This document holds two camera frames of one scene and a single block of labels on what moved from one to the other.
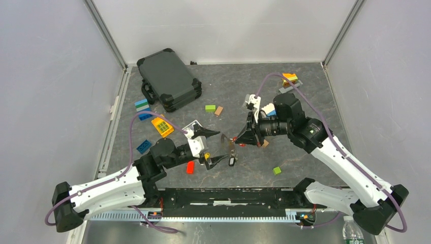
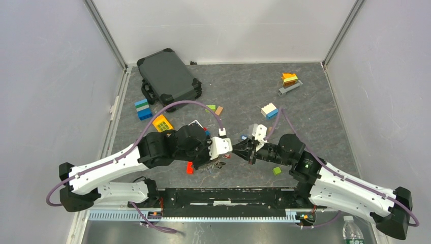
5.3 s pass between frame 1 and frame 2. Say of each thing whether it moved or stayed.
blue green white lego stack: stayed
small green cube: stayed
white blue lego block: stayed
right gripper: moved
